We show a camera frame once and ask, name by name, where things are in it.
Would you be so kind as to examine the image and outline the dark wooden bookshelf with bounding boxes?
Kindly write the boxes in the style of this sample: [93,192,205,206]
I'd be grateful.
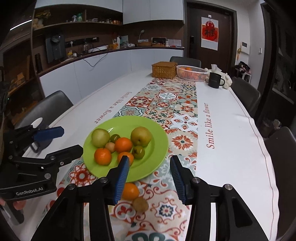
[0,42,44,126]

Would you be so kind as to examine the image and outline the red wall calendar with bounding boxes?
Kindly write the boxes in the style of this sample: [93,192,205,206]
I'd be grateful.
[201,17,219,50]

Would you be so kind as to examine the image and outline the black cable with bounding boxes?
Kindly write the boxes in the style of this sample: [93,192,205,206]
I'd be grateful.
[82,52,95,67]

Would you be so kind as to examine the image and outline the pink wire basket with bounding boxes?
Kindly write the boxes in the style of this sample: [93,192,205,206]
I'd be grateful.
[176,65,208,82]

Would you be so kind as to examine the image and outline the glass sliding door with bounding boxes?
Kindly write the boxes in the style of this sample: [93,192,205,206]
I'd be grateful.
[261,0,296,130]

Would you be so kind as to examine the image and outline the tall yellow pear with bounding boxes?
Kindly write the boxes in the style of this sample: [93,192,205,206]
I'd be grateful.
[130,126,152,147]

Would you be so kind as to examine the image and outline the dark grey chair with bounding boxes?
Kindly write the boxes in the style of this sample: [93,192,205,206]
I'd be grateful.
[231,76,261,117]
[169,56,202,68]
[264,126,296,241]
[14,90,74,130]

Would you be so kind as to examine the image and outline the black countertop appliance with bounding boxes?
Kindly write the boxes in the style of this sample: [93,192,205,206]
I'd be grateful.
[45,34,66,64]

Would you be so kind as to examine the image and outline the dark thermos bottle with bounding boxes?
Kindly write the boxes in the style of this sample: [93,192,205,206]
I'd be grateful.
[35,53,43,73]

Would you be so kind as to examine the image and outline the patterned table runner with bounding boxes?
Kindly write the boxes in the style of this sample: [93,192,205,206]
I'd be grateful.
[43,77,199,241]

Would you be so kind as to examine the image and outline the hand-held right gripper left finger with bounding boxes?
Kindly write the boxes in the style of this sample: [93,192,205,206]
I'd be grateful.
[31,155,130,241]

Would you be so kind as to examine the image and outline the wicker box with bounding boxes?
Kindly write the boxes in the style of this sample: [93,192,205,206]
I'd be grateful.
[152,62,178,79]

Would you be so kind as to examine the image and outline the person's left hand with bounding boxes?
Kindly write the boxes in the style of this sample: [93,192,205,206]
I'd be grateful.
[13,200,26,211]

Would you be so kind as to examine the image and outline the black wall socket strip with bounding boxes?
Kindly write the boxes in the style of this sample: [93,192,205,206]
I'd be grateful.
[65,37,100,47]

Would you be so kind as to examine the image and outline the white wall cabinets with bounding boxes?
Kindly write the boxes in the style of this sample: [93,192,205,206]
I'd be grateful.
[35,0,185,25]

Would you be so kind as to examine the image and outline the black mug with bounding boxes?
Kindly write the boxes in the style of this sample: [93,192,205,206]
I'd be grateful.
[207,72,225,89]

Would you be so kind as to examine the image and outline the green plate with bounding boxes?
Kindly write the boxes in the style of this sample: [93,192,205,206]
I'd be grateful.
[83,115,169,183]

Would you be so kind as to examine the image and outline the dark blue mug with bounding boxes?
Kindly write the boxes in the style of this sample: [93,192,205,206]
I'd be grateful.
[30,117,55,153]

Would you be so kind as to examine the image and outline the round green pear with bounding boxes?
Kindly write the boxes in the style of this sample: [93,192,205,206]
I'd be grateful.
[91,128,111,148]

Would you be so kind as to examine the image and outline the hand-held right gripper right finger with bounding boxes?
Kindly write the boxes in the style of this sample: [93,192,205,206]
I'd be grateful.
[169,155,270,241]

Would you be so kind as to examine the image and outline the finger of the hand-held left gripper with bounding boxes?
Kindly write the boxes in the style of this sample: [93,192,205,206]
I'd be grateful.
[8,145,84,179]
[32,126,65,142]

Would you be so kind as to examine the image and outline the white base cabinets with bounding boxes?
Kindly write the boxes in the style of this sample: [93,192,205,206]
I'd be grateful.
[38,47,184,102]

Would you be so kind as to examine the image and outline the dark wooden wall shelf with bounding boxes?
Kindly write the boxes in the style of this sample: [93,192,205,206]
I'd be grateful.
[32,8,123,30]

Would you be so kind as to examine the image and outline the pile of bags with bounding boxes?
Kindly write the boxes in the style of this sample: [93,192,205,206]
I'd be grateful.
[235,61,251,75]

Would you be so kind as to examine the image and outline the yellow flower bunch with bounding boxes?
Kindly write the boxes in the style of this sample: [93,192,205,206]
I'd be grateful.
[35,10,51,29]

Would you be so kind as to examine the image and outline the dark brown door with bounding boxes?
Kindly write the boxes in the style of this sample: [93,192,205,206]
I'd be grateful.
[186,1,237,70]

